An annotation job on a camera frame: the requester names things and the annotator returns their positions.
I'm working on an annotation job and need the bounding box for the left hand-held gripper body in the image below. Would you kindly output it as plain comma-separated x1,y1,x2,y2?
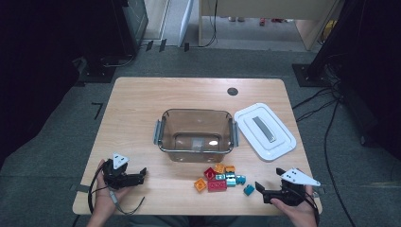
102,152,131,190

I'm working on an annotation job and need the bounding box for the brown transparent storage box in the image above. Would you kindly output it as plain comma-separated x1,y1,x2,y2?
152,108,240,164

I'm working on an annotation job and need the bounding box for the person's left hand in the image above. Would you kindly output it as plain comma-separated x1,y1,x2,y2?
93,159,132,218

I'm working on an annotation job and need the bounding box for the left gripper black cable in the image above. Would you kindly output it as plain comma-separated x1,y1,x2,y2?
88,163,147,216

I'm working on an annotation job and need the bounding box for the black cabinet with glass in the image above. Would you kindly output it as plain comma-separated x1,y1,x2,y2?
112,0,149,58

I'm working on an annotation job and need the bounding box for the black curtain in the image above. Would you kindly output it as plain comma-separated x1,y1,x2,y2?
0,0,127,168
310,0,401,160

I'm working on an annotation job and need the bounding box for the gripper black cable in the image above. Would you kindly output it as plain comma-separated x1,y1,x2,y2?
304,188,322,227
88,163,147,216

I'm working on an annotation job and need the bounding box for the grey floor cable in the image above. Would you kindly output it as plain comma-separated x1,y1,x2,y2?
102,55,135,68

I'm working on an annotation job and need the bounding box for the orange square brick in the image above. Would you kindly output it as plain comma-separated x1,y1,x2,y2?
193,178,208,193

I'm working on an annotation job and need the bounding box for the light wooden desk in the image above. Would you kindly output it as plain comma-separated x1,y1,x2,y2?
198,0,343,51

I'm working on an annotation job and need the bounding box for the white panel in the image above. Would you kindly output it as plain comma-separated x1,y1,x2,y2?
178,0,195,48

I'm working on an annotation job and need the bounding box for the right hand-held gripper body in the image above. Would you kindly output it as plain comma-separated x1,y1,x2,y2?
263,168,322,208

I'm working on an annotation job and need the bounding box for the black hanging cable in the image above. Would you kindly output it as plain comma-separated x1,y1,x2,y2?
201,0,219,48

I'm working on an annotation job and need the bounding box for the red long toy brick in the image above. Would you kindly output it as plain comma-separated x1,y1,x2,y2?
206,180,228,192

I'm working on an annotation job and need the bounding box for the black stand base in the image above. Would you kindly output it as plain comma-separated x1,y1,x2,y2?
291,62,332,88
77,56,136,86

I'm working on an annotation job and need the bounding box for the red square toy brick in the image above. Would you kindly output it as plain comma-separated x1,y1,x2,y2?
203,166,217,181

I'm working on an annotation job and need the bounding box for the grey tape strip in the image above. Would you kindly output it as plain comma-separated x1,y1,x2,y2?
69,183,92,194

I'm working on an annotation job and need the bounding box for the person's right hand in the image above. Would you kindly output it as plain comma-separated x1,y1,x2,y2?
270,184,319,220

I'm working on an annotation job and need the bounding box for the long black floor cable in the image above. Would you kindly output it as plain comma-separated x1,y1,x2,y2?
323,100,357,227

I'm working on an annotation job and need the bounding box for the yellow object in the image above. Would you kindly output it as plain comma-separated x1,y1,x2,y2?
321,20,339,44

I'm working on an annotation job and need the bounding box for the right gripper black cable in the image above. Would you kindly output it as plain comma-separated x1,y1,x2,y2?
304,188,322,227

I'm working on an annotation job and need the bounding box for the white box lid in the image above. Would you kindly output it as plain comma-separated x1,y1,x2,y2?
234,102,298,163

